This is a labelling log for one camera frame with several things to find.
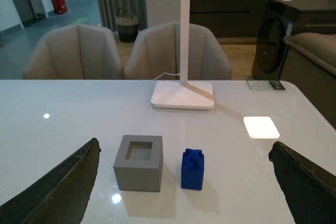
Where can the white desk lamp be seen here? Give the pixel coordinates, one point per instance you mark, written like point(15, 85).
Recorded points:
point(183, 94)

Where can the beige chair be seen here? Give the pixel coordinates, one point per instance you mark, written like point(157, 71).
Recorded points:
point(156, 54)
point(81, 51)

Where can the beige chair left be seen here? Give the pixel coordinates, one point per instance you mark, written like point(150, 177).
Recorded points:
point(81, 51)

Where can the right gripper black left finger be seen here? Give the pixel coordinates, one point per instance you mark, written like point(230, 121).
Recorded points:
point(61, 195)

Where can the gray hollow cube base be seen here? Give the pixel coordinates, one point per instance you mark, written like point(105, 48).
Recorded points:
point(139, 163)

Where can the woven basket with handles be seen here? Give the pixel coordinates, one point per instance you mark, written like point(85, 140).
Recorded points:
point(127, 25)

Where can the black label sticker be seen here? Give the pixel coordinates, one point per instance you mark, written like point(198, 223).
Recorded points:
point(265, 85)

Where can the red cabinet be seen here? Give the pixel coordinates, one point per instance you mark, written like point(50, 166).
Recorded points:
point(59, 6)

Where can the beige sofa armrest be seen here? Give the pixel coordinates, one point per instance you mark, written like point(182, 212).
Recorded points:
point(310, 65)

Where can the dark washing machine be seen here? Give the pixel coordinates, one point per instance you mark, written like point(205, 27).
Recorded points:
point(284, 18)

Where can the beige chair right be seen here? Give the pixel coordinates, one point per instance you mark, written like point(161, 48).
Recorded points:
point(156, 54)

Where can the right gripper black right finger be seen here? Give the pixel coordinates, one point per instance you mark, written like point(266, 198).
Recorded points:
point(309, 189)

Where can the blue block part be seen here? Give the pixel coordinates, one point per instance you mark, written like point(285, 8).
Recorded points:
point(192, 169)

